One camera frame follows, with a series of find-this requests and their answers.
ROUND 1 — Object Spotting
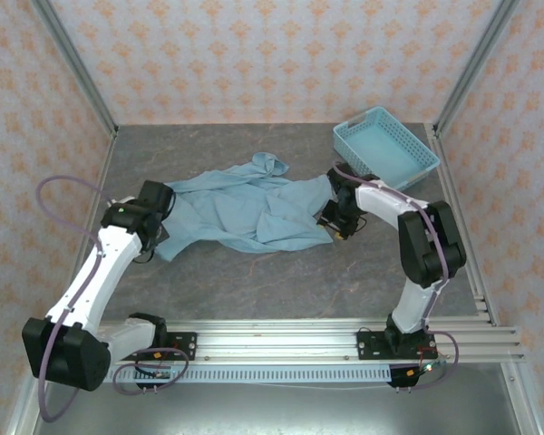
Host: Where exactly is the light blue printed t-shirt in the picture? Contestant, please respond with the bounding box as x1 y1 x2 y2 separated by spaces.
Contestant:
155 151 335 264

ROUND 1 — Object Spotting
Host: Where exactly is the light blue plastic basket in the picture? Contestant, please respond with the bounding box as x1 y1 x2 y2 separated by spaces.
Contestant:
332 106 442 192

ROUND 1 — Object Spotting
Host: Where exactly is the small circuit board green light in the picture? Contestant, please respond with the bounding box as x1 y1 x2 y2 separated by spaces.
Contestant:
417 360 450 375

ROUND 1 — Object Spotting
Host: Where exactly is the aluminium side rail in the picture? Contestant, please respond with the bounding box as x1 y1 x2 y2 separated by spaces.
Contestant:
428 124 500 328
83 134 119 237

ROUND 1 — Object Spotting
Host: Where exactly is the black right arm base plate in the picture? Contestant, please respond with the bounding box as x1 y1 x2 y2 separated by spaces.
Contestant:
356 328 437 363

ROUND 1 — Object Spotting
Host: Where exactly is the aluminium cross rail beam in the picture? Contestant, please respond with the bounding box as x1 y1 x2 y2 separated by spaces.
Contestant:
90 316 527 364

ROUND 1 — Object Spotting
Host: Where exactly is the aluminium frame post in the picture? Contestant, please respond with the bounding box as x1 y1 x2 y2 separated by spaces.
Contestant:
30 0 120 139
433 0 523 137

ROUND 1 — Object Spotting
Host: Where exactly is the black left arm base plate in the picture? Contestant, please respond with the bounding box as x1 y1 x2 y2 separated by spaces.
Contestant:
162 332 199 362

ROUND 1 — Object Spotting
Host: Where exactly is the white slotted cable duct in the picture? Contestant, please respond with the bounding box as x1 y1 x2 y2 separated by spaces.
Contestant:
108 364 393 384

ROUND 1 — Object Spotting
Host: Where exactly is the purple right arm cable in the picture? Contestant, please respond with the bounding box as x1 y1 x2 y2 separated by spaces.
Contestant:
331 159 461 392

